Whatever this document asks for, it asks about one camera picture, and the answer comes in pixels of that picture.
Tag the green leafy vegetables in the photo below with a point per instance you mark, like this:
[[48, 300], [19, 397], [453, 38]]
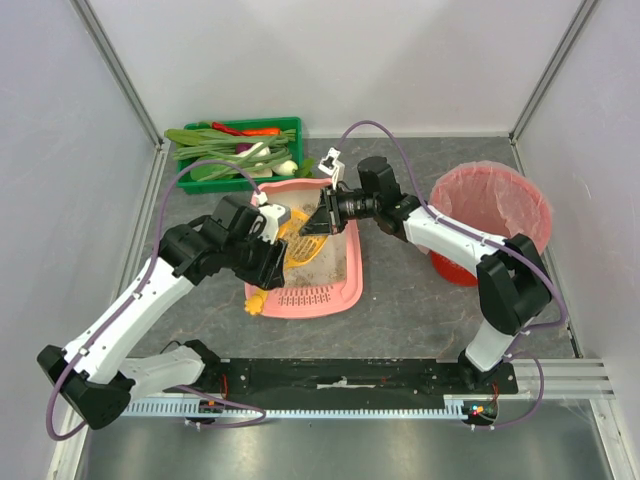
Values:
[[199, 144]]

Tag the white radish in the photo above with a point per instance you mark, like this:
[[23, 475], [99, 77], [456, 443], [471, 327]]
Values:
[[257, 152]]

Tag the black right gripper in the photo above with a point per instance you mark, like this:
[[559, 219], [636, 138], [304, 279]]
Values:
[[331, 209]]

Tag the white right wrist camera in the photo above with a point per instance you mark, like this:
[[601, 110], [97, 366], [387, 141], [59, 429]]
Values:
[[331, 166]]

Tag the aluminium frame rail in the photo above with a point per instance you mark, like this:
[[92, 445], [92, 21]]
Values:
[[574, 378]]

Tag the red trash bin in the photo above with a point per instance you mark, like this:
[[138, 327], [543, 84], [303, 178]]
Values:
[[495, 200]]

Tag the orange carrot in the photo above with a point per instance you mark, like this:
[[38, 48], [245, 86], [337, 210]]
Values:
[[266, 131]]

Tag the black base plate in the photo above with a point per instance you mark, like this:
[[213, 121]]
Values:
[[246, 376]]

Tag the green plastic crate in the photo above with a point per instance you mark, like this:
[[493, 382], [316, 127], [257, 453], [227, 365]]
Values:
[[216, 176]]

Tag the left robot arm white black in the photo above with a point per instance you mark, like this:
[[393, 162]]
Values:
[[95, 374]]

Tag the red chili pepper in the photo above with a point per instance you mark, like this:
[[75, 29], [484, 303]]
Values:
[[227, 130]]

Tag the pink litter box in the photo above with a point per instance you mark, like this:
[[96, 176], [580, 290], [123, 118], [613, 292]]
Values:
[[317, 301]]

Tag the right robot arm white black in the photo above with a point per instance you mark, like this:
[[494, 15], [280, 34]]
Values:
[[513, 286]]

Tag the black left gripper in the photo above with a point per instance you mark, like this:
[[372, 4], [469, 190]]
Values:
[[270, 261]]

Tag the cat litter pellets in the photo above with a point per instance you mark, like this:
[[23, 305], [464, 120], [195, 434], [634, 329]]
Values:
[[329, 266]]

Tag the yellow litter scoop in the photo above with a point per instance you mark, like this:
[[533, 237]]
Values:
[[301, 250]]

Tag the blue-white cable duct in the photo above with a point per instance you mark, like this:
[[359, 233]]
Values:
[[191, 407]]

